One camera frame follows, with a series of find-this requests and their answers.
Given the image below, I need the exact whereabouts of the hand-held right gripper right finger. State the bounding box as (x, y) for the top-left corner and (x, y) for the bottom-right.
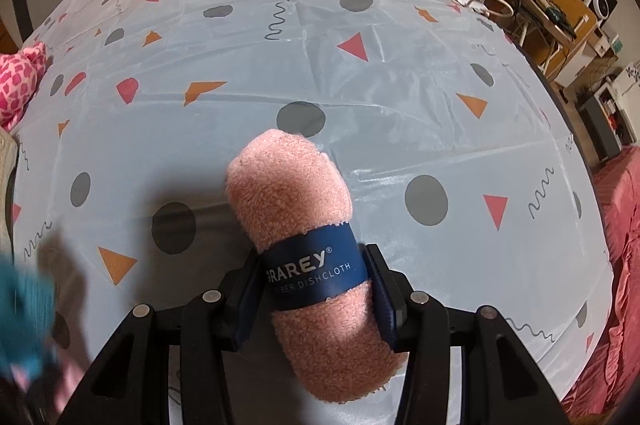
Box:
(362, 244), (571, 425)

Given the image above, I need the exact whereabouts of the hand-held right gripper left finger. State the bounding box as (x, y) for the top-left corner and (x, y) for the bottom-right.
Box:
(57, 262), (266, 425)

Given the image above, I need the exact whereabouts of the pink dishcloth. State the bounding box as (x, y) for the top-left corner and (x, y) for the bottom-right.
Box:
(225, 129), (411, 403)

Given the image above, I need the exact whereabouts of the large blue plush toy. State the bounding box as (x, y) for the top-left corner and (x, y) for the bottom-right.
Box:
(0, 255), (61, 381)

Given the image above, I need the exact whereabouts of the pink bedding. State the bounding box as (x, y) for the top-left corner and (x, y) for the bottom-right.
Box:
(560, 145), (640, 416)

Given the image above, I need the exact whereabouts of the grey storage box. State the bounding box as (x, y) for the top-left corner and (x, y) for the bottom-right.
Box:
(577, 97), (626, 160)

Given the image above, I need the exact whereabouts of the pink spotted plush toy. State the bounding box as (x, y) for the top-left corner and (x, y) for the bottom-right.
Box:
(0, 42), (51, 130)

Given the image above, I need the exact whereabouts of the white cabinet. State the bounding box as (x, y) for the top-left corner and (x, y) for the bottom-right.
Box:
(595, 65), (640, 146)

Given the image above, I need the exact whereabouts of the wooden board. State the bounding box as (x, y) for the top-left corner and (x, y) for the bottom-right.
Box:
(547, 0), (601, 78)

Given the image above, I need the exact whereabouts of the white desk fan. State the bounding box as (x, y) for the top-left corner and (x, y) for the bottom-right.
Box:
(585, 0), (617, 22)

